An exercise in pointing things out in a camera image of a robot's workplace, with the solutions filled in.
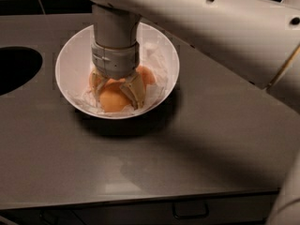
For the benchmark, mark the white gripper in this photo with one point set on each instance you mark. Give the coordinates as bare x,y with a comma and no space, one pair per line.
116,63

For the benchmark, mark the orange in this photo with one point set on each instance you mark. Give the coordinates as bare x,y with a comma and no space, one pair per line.
98,82
148,77
112,100

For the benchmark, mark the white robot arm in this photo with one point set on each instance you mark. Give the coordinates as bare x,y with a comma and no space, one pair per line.
259,40

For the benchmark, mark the large white bowl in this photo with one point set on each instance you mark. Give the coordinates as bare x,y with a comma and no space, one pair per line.
74,64

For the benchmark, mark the white crumpled paper towel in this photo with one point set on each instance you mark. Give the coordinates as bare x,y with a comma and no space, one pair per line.
153,59

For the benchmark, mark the grey drawer front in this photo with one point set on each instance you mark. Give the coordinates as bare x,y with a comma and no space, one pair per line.
250,209

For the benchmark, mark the black drawer handle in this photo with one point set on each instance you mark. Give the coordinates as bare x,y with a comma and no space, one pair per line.
190,210

